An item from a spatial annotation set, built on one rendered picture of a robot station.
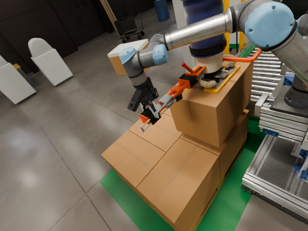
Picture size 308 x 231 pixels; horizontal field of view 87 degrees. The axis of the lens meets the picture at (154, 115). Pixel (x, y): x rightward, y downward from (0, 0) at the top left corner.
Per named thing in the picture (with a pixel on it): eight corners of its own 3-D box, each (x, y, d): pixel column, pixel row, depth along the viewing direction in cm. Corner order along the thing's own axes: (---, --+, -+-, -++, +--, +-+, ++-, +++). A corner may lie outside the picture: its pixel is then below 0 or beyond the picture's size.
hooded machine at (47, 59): (56, 87, 538) (21, 44, 447) (51, 84, 583) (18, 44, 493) (75, 76, 568) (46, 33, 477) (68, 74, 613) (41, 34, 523)
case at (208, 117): (209, 92, 172) (205, 56, 147) (250, 100, 146) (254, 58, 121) (176, 130, 146) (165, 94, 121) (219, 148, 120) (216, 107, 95)
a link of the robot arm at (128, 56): (133, 50, 62) (114, 56, 64) (144, 75, 69) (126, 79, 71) (138, 43, 67) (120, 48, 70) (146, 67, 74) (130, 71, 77)
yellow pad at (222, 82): (227, 66, 124) (227, 60, 121) (240, 67, 117) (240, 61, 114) (203, 91, 110) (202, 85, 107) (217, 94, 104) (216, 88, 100)
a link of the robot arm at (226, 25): (264, -13, 61) (146, 31, 77) (276, -9, 53) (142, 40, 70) (262, 20, 68) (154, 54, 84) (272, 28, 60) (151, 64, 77)
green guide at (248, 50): (273, 19, 289) (274, 13, 283) (280, 18, 282) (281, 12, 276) (232, 63, 222) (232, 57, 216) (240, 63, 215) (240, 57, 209)
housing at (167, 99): (167, 99, 99) (165, 93, 96) (175, 102, 94) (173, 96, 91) (159, 106, 96) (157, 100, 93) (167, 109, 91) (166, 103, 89)
